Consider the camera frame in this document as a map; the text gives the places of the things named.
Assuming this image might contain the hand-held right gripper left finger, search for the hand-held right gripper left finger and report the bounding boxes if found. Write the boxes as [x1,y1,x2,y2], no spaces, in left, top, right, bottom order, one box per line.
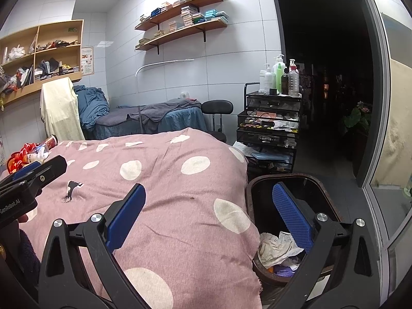
[38,183,147,309]

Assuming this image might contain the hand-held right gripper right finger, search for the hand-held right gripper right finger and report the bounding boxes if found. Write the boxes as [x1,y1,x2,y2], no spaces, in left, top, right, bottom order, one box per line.
[272,182,383,309]

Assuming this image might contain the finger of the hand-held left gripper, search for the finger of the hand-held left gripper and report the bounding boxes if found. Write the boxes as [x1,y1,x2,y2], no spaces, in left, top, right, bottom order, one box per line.
[19,155,67,198]
[11,161,42,182]

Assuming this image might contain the black trash bin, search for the black trash bin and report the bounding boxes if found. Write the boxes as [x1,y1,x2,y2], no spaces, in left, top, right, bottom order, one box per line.
[246,174,342,297]

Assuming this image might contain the cream paper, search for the cream paper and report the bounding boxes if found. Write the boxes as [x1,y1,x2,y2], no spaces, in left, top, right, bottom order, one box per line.
[257,231,305,269]

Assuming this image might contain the purple plastic bag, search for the purple plastic bag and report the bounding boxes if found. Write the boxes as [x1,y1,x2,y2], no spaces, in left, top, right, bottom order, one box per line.
[273,264,298,277]

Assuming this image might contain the person's left forearm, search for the person's left forearm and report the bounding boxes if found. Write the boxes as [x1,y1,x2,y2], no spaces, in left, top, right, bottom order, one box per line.
[0,222,42,297]

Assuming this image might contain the crushed plastic bottle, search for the crushed plastic bottle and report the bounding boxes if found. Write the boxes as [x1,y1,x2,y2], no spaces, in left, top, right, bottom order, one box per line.
[25,150,50,165]

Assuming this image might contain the red cylindrical can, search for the red cylindrical can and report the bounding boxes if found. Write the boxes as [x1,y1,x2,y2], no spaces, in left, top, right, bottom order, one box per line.
[41,136,58,151]

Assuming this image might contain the pink polka dot blanket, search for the pink polka dot blanket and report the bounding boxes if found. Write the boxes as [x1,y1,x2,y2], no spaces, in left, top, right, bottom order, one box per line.
[0,128,263,309]

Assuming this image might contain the cream towel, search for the cream towel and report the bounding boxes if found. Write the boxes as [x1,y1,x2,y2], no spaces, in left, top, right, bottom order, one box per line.
[40,77,86,141]

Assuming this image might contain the blue cloth pile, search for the blue cloth pile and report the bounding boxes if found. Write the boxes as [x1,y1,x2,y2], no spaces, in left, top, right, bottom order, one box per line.
[73,85,110,131]

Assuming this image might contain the black mesh trolley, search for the black mesh trolley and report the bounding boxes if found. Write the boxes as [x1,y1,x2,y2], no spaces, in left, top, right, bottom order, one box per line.
[236,83,303,174]

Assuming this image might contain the grey blanket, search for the grey blanket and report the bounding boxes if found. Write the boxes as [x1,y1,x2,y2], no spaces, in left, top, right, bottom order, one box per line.
[109,98,203,126]

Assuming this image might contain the massage bed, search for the massage bed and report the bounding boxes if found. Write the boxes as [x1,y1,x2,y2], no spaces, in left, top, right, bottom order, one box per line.
[82,98,210,140]

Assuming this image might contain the white plastic bag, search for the white plastic bag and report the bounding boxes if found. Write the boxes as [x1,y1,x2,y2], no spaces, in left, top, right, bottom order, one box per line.
[8,46,26,61]

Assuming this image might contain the potted plant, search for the potted plant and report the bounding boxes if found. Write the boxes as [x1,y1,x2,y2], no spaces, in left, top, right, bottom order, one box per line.
[344,101,372,134]

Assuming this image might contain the pile of clothes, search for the pile of clothes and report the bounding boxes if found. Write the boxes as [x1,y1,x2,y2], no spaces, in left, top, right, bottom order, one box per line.
[36,39,79,51]

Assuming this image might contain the black stool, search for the black stool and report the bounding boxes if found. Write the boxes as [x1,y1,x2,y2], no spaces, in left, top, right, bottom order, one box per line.
[201,100,234,144]

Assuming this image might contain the white pump bottle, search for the white pump bottle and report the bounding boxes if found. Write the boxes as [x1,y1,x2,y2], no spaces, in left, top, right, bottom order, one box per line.
[265,71,277,95]

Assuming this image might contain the wooden cubby shelf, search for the wooden cubby shelf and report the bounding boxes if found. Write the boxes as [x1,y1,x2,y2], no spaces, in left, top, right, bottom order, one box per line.
[0,19,85,107]

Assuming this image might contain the green pump bottle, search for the green pump bottle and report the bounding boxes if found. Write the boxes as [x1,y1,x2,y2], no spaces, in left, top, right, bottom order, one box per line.
[273,55,285,94]

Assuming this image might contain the glass sliding door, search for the glass sliding door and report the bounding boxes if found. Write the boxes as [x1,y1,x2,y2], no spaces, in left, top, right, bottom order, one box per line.
[359,0,412,264]

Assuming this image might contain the white floor lamp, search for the white floor lamp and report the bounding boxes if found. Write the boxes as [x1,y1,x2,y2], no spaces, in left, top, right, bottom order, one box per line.
[135,58,194,134]

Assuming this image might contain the wall poster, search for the wall poster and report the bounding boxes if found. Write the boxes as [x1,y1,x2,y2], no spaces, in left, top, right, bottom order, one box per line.
[80,47,95,76]

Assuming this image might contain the wooden wall shelf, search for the wooden wall shelf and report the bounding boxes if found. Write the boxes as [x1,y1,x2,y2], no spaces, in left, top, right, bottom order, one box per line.
[134,0,224,31]
[134,18,228,55]

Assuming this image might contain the wall shelves with boxes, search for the wall shelves with boxes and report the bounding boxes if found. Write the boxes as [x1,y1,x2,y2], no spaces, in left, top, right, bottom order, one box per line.
[138,5,230,47]

